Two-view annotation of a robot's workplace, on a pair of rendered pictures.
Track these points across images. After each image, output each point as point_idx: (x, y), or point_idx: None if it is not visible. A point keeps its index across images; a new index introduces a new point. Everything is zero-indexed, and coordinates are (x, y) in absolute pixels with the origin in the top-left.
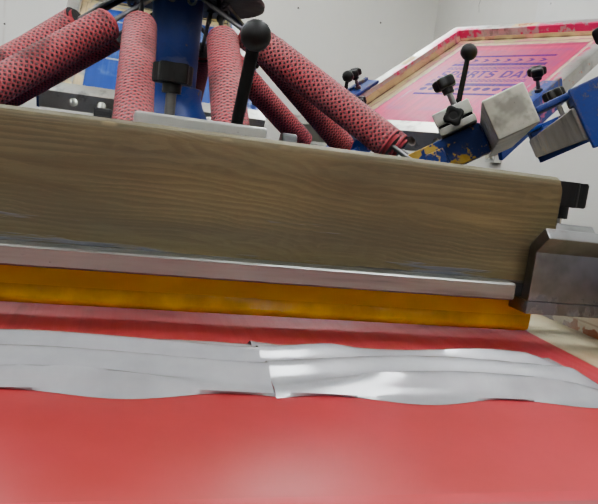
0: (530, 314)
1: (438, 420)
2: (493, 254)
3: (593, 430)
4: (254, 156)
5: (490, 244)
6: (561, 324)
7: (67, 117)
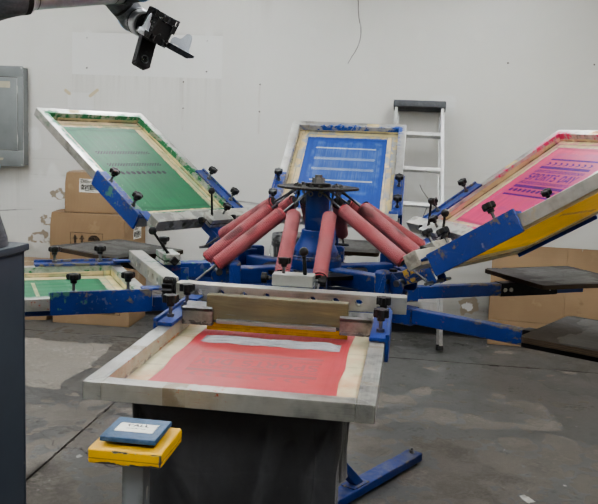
0: None
1: (292, 350)
2: (332, 321)
3: (318, 353)
4: (276, 302)
5: (331, 319)
6: None
7: (241, 297)
